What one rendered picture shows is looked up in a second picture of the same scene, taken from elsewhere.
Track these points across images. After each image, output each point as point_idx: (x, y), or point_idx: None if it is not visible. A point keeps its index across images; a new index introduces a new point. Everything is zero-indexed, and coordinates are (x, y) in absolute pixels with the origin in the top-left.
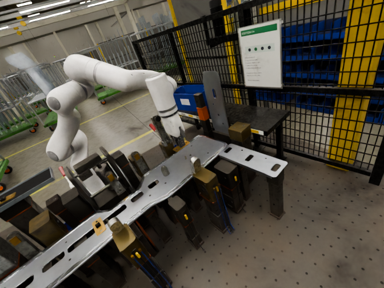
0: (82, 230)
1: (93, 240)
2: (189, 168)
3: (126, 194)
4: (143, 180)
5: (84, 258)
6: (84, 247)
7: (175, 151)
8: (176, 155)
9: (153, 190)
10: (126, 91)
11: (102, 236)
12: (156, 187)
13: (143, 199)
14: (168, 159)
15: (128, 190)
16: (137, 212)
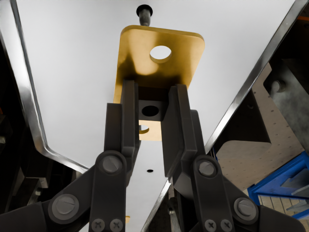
0: (86, 227)
1: (128, 223)
2: (219, 62)
3: (48, 166)
4: (66, 158)
5: (143, 228)
6: (128, 228)
7: (152, 140)
8: (47, 11)
9: (145, 162)
10: None
11: (136, 219)
12: (144, 154)
13: (140, 179)
14: (27, 57)
15: (20, 148)
16: (160, 192)
